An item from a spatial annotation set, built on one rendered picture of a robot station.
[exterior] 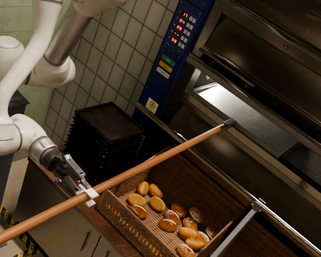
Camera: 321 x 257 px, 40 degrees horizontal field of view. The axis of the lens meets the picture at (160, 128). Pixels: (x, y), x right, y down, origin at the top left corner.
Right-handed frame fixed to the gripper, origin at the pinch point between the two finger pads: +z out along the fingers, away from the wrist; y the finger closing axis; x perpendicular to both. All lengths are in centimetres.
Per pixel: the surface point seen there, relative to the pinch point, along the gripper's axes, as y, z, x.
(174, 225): 55, 6, -76
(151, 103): 18, -47, -96
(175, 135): 1, -9, -62
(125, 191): 57, -26, -72
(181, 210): 53, 2, -87
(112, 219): 57, -15, -52
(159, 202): 54, -9, -81
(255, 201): 1, 35, -62
